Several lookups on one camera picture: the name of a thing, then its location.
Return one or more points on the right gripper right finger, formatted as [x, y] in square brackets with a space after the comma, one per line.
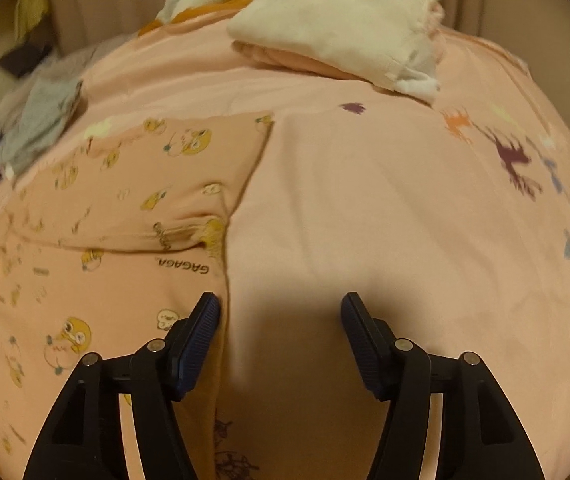
[481, 435]

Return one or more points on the peach cartoon print garment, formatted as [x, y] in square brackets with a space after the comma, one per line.
[105, 249]

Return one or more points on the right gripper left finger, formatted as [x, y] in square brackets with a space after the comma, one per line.
[82, 435]

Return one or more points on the cream folded clothes stack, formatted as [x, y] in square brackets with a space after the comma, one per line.
[392, 44]

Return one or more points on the pink printed bed sheet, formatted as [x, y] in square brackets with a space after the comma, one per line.
[451, 221]

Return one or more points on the grey crumpled garment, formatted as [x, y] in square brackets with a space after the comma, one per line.
[49, 105]

